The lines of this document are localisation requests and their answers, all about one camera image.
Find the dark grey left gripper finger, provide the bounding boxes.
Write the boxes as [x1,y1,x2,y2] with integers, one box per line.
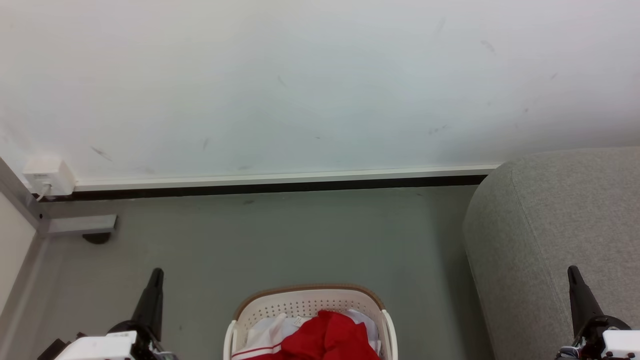
[132,268,165,342]

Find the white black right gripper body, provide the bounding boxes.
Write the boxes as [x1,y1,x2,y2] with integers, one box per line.
[556,315,640,360]

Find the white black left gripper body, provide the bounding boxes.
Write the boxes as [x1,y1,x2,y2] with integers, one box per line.
[52,320,177,360]

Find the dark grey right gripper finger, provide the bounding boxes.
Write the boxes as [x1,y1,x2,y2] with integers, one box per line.
[567,265,604,339]

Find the white perforated laundry basket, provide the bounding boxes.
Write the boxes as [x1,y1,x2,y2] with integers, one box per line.
[223,283,399,360]

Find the grey fabric sofa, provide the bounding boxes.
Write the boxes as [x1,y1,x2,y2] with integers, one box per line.
[462,146,640,360]

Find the white garment with red stripe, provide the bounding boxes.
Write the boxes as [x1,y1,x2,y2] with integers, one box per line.
[231,309,381,360]

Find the white flat panel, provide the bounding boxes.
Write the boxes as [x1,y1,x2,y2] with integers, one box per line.
[0,192,39,317]

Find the white and black baseboard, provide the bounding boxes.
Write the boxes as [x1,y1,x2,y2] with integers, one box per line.
[36,163,503,202]

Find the white wall socket box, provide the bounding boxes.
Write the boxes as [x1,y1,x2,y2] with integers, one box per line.
[22,157,76,197]

